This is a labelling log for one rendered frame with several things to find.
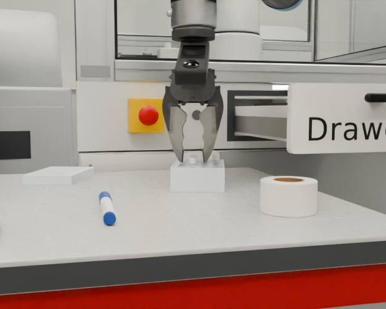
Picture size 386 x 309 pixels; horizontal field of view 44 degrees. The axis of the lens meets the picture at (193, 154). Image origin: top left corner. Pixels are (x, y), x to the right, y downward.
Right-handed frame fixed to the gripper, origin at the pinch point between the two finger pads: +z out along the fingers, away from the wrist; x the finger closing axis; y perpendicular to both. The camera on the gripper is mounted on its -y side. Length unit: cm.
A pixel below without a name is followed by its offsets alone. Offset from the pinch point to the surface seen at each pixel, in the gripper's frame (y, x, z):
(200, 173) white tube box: -4.7, -1.3, 2.5
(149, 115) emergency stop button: 16.7, 9.5, -6.1
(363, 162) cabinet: 38, -39, 5
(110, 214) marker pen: -26.9, 7.7, 4.0
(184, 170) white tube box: -4.7, 1.1, 2.1
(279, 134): 5.6, -14.6, -3.0
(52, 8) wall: 315, 130, -89
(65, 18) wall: 319, 121, -81
